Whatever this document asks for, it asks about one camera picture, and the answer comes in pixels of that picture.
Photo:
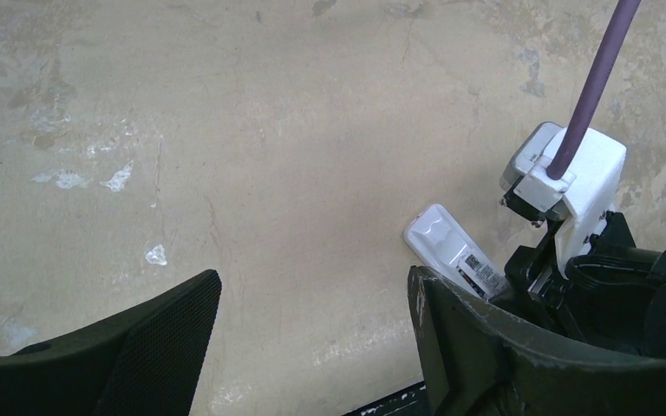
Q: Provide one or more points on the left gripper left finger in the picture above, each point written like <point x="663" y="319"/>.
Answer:
<point x="145" y="360"/>

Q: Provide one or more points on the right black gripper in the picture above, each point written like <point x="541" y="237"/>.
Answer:
<point x="594" y="299"/>

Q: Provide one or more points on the white remote control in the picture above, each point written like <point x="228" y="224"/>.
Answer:
<point x="443" y="245"/>

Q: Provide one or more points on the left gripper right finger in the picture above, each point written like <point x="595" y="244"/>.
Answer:
<point x="478" y="359"/>

